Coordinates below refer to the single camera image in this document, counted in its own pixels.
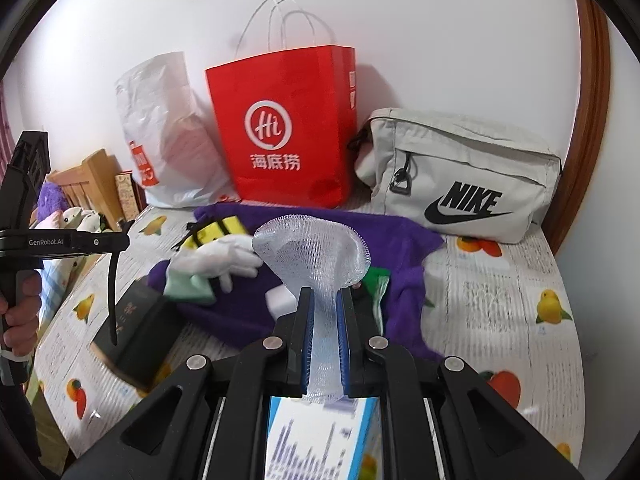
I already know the fruit print table cover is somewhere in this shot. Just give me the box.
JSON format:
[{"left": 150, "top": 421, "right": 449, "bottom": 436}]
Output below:
[{"left": 30, "top": 200, "right": 586, "bottom": 480}]

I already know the dark green tin box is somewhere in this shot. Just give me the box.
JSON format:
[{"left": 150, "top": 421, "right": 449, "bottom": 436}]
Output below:
[{"left": 91, "top": 284, "right": 187, "bottom": 392}]

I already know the yellow pouch with black strap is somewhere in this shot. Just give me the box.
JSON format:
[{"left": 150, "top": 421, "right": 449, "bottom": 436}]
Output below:
[{"left": 172, "top": 215, "right": 251, "bottom": 252}]

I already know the purple curtain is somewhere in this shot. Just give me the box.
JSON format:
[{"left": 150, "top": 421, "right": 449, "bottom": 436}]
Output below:
[{"left": 0, "top": 82, "right": 15, "bottom": 161}]

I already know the person's left hand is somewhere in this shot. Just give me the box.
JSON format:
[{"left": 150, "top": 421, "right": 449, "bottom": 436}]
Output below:
[{"left": 0, "top": 270, "right": 44, "bottom": 357}]

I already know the purple plush toy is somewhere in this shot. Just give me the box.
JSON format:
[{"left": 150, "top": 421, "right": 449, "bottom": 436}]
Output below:
[{"left": 39, "top": 181, "right": 68, "bottom": 221}]

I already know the white glove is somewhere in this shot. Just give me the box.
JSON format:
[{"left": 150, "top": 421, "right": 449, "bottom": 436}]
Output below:
[{"left": 169, "top": 236, "right": 265, "bottom": 295}]

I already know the white plush toy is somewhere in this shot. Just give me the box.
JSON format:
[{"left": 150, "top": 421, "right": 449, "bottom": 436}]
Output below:
[{"left": 47, "top": 205, "right": 113, "bottom": 241}]

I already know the brown wooden door frame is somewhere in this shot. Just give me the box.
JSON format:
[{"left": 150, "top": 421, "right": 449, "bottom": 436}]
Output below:
[{"left": 542, "top": 0, "right": 612, "bottom": 256}]

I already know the grey waist bag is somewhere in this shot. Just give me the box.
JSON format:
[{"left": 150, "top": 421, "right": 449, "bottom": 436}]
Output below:
[{"left": 348, "top": 107, "right": 563, "bottom": 244}]

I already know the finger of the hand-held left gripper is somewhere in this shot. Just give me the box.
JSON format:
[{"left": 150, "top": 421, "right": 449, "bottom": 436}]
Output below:
[{"left": 75, "top": 219, "right": 132, "bottom": 262}]

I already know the wooden headboard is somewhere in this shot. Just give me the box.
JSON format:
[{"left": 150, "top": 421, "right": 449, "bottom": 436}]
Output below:
[{"left": 47, "top": 149, "right": 148, "bottom": 221}]

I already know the purple towel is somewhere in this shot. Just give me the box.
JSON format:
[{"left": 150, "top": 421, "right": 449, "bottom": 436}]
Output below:
[{"left": 147, "top": 203, "right": 446, "bottom": 361}]

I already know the blue tissue box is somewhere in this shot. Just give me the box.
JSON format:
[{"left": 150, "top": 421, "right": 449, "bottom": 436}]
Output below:
[{"left": 265, "top": 394, "right": 383, "bottom": 480}]

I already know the patterned brown box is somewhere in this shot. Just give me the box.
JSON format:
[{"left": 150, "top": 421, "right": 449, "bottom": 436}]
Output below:
[{"left": 114, "top": 172, "right": 137, "bottom": 221}]

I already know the red paper bag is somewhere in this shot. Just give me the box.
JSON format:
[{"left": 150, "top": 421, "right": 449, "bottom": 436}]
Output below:
[{"left": 205, "top": 0, "right": 357, "bottom": 209}]

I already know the white plastic bag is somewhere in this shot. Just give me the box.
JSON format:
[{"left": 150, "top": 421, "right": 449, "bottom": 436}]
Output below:
[{"left": 115, "top": 51, "right": 240, "bottom": 209}]

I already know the pale printed bedding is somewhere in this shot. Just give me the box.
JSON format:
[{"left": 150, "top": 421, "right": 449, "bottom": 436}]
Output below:
[{"left": 35, "top": 255, "right": 88, "bottom": 321}]

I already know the white sponge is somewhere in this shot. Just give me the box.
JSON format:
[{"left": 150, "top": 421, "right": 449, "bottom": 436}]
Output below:
[{"left": 265, "top": 285, "right": 303, "bottom": 320}]

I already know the green packet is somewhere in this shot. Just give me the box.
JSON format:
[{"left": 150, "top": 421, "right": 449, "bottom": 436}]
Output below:
[{"left": 362, "top": 266, "right": 392, "bottom": 341}]

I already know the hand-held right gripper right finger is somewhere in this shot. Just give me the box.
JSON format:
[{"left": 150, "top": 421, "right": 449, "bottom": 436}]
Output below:
[{"left": 336, "top": 286, "right": 586, "bottom": 480}]

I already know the white foam net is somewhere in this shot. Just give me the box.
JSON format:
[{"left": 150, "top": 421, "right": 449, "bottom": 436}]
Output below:
[{"left": 251, "top": 214, "right": 371, "bottom": 403}]

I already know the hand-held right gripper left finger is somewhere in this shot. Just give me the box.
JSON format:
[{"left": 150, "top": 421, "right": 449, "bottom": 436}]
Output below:
[{"left": 60, "top": 286, "right": 317, "bottom": 480}]

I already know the green cloth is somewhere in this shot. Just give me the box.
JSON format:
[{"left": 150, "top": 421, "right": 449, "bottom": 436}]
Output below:
[{"left": 164, "top": 269, "right": 217, "bottom": 307}]

